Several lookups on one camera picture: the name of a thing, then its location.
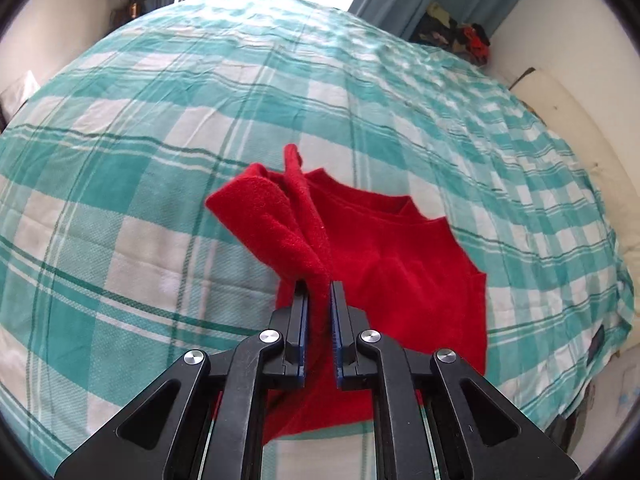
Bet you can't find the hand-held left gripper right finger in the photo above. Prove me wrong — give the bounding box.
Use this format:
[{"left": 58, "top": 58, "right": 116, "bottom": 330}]
[{"left": 330, "top": 281, "right": 584, "bottom": 480}]

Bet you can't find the pile of dark colourful clothes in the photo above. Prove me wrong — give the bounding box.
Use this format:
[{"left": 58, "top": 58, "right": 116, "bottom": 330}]
[{"left": 414, "top": 4, "right": 492, "bottom": 67}]

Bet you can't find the cream mattress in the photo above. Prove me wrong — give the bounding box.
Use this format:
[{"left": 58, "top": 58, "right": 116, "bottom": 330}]
[{"left": 509, "top": 66, "right": 640, "bottom": 361}]

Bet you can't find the red sweater with white rabbit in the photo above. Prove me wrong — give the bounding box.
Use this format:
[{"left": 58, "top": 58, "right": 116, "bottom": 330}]
[{"left": 205, "top": 144, "right": 488, "bottom": 446}]

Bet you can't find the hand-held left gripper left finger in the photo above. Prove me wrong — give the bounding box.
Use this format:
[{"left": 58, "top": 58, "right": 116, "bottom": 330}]
[{"left": 54, "top": 280, "right": 307, "bottom": 480}]

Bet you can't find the teal white checked bed sheet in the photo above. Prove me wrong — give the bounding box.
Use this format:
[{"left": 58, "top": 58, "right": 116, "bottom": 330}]
[{"left": 0, "top": 0, "right": 635, "bottom": 480}]

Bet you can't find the white pillow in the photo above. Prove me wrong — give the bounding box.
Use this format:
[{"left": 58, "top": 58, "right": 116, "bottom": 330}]
[{"left": 0, "top": 71, "right": 42, "bottom": 131}]

